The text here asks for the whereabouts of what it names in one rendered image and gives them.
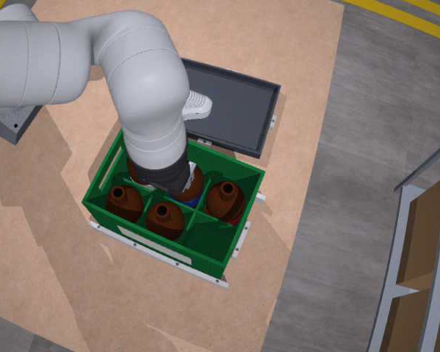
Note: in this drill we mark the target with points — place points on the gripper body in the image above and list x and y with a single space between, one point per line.
167 169

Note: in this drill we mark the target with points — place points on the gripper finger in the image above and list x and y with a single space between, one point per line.
192 168

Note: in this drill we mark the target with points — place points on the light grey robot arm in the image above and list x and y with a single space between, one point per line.
48 63

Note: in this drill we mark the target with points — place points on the green plastic crate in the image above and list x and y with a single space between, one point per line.
208 239

